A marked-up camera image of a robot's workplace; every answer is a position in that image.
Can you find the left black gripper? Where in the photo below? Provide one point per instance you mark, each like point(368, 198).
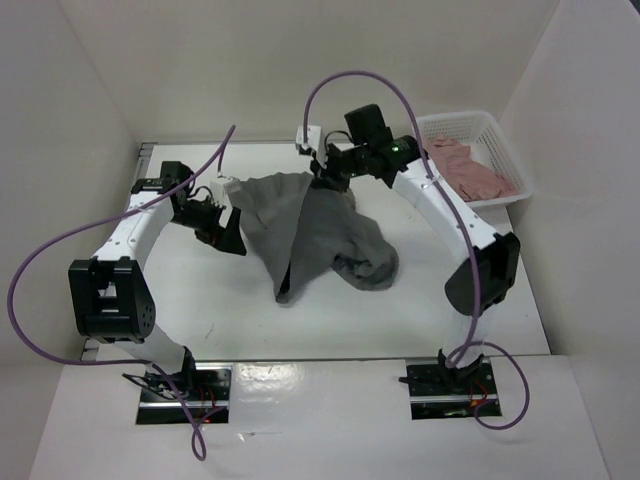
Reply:
point(231, 240)

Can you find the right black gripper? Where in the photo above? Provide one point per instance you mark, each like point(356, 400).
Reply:
point(325, 177)

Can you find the grey pleated skirt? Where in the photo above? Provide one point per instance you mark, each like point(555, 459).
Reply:
point(300, 232)

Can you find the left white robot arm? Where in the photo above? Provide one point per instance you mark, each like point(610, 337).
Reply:
point(111, 299)

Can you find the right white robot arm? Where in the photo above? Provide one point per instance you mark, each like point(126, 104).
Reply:
point(486, 260)

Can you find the pink skirt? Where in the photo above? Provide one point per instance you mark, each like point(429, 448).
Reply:
point(471, 180)

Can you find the white plastic basket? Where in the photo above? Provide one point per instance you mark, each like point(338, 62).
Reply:
point(481, 132)

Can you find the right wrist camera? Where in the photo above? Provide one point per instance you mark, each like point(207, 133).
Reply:
point(310, 141)

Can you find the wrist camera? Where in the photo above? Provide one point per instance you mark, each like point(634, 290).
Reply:
point(225, 187)
point(310, 141)

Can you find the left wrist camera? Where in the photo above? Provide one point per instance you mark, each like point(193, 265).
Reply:
point(225, 187)

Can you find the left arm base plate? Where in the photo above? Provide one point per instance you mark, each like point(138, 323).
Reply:
point(207, 398)

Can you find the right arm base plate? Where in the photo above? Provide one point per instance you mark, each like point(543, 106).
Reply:
point(431, 398)

